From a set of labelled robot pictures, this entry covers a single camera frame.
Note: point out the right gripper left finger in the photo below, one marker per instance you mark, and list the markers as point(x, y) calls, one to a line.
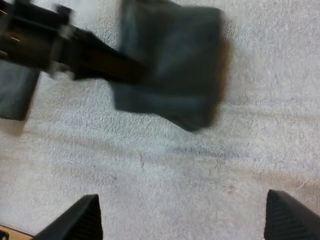
point(80, 222)

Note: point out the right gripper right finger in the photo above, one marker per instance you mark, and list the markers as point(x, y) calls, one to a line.
point(290, 220)

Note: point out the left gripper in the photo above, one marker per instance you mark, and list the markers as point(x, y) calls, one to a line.
point(32, 37)

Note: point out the grey-green towel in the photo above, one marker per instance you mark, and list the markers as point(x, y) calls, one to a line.
point(180, 62)

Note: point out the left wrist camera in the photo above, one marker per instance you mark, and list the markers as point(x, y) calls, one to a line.
point(15, 92)

